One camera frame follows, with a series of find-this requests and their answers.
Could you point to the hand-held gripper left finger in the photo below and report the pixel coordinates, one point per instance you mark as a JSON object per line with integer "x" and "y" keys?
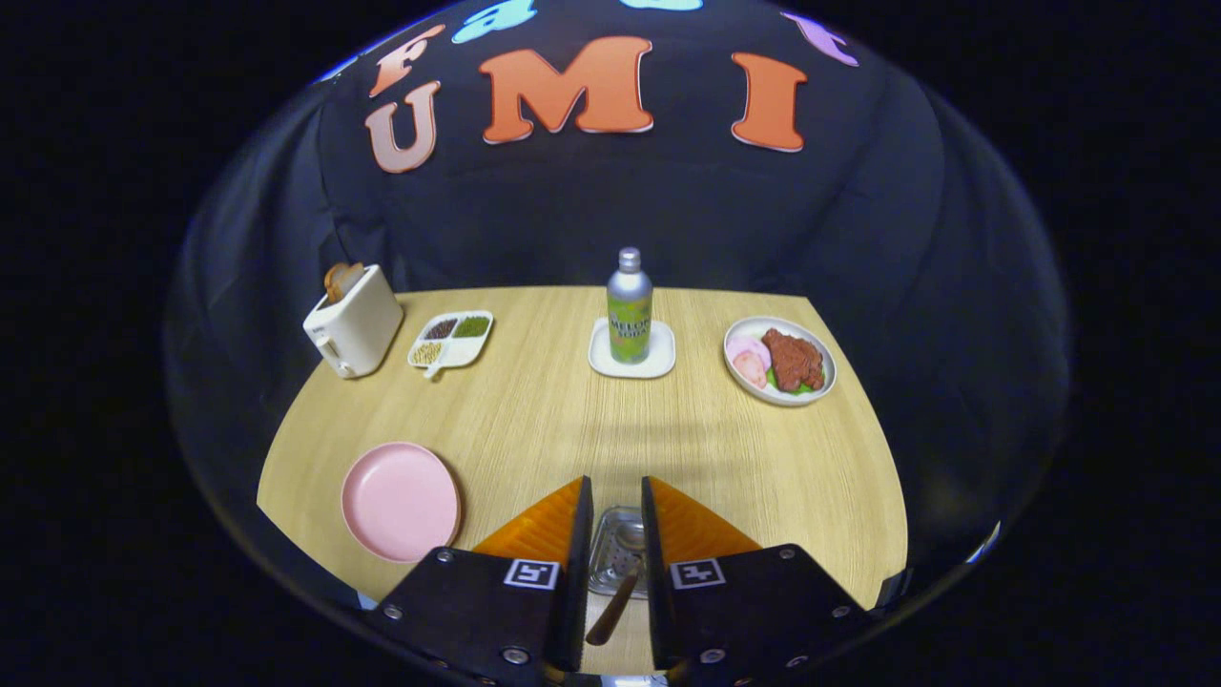
{"x": 572, "y": 592}

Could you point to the white toaster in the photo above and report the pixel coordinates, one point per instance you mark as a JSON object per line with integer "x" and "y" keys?
{"x": 362, "y": 324}

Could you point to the green soda bottle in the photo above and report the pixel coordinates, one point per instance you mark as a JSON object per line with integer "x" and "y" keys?
{"x": 630, "y": 315}

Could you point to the brown toast slice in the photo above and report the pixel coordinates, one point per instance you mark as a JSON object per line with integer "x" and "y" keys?
{"x": 341, "y": 280}

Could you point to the brown meat piece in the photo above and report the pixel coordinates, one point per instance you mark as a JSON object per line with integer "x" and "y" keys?
{"x": 792, "y": 361}

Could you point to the pink plate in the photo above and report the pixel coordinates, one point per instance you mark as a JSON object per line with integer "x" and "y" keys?
{"x": 401, "y": 501}

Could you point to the white square coaster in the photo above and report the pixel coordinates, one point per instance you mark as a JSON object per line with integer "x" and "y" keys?
{"x": 663, "y": 359}

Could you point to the pink ham slices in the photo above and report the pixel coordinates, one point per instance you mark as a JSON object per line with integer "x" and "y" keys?
{"x": 749, "y": 363}

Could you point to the white round food plate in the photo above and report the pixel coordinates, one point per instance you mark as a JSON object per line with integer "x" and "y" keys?
{"x": 782, "y": 400}

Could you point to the white divided dish with beans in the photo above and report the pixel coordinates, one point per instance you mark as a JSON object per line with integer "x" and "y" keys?
{"x": 467, "y": 352}

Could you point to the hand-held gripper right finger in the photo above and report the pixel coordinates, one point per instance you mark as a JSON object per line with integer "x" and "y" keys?
{"x": 658, "y": 592}

